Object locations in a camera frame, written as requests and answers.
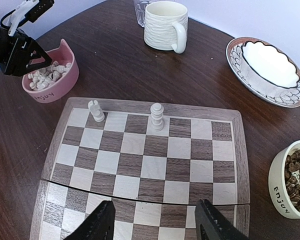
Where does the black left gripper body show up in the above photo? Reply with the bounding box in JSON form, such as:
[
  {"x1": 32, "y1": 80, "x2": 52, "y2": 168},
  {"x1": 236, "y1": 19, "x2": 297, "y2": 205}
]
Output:
[{"x1": 0, "y1": 28, "x2": 34, "y2": 77}]

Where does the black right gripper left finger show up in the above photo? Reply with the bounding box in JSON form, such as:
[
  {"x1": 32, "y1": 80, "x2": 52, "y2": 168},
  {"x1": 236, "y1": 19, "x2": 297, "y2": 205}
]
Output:
[{"x1": 65, "y1": 200, "x2": 115, "y2": 240}]

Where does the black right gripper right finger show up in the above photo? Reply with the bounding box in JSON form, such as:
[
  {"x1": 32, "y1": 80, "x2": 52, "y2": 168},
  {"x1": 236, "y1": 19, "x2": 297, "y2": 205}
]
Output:
[{"x1": 194, "y1": 199, "x2": 249, "y2": 240}]

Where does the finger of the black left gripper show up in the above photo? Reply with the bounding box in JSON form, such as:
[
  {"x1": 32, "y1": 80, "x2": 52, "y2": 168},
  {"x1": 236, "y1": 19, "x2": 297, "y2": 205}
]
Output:
[
  {"x1": 24, "y1": 61, "x2": 52, "y2": 75},
  {"x1": 30, "y1": 40, "x2": 52, "y2": 66}
]

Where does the white knight chess piece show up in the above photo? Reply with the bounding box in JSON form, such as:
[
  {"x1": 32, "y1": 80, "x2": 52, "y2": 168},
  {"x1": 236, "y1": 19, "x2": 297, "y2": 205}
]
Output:
[{"x1": 87, "y1": 99, "x2": 105, "y2": 122}]

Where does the white queen chess piece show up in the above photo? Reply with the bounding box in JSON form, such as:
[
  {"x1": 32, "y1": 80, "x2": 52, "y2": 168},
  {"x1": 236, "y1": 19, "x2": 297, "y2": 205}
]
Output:
[{"x1": 150, "y1": 102, "x2": 164, "y2": 131}]

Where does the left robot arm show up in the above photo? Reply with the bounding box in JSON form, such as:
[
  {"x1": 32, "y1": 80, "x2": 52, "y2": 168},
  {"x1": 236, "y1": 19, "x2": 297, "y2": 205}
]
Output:
[{"x1": 0, "y1": 0, "x2": 55, "y2": 77}]

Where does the white chess pieces pile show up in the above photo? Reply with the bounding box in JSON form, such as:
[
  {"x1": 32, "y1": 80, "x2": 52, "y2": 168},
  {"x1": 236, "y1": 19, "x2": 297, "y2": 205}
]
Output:
[{"x1": 27, "y1": 60, "x2": 72, "y2": 91}]

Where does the wooden chess board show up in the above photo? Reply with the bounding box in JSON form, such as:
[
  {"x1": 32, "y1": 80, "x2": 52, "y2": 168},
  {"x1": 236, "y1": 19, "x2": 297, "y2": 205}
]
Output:
[{"x1": 30, "y1": 97, "x2": 250, "y2": 240}]

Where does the pink cat-ear bowl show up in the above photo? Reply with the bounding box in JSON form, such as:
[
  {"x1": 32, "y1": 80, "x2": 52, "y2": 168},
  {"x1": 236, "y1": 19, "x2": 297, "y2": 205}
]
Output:
[{"x1": 22, "y1": 39, "x2": 80, "y2": 104}]

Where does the cream cat-ear bowl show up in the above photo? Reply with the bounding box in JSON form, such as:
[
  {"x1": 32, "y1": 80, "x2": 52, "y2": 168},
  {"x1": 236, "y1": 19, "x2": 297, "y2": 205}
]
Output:
[{"x1": 268, "y1": 140, "x2": 300, "y2": 219}]

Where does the clear drinking glass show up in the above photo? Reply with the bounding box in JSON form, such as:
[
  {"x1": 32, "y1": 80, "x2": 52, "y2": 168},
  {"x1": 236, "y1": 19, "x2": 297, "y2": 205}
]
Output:
[{"x1": 133, "y1": 0, "x2": 151, "y2": 28}]

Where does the cream ribbed mug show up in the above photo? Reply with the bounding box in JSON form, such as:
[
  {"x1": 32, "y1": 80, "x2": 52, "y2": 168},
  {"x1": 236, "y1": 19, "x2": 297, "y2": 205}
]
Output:
[{"x1": 143, "y1": 1, "x2": 188, "y2": 54}]

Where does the patterned ceramic plate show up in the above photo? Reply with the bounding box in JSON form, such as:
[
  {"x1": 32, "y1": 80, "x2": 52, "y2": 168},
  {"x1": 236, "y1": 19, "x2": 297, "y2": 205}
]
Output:
[{"x1": 225, "y1": 37, "x2": 300, "y2": 108}]

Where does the white scalloped bowl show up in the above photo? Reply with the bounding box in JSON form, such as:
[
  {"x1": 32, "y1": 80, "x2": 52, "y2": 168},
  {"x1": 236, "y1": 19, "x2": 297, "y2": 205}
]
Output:
[{"x1": 240, "y1": 41, "x2": 300, "y2": 98}]

